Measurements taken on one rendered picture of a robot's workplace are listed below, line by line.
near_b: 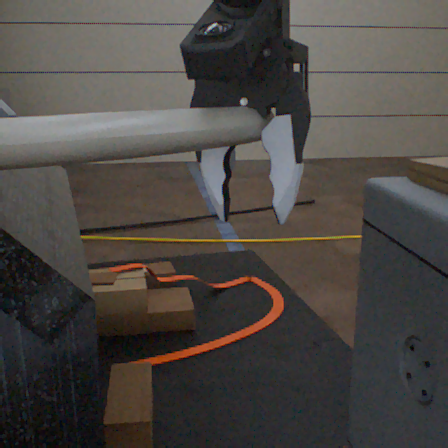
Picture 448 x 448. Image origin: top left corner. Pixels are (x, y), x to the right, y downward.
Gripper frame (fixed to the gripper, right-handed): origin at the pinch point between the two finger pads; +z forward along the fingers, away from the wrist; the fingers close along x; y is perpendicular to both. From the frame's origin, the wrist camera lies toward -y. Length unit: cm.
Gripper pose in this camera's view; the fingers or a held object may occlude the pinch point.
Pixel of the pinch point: (249, 209)
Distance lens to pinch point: 46.5
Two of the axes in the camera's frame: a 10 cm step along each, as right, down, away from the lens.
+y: 3.6, -2.1, 9.1
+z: 0.3, 9.8, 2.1
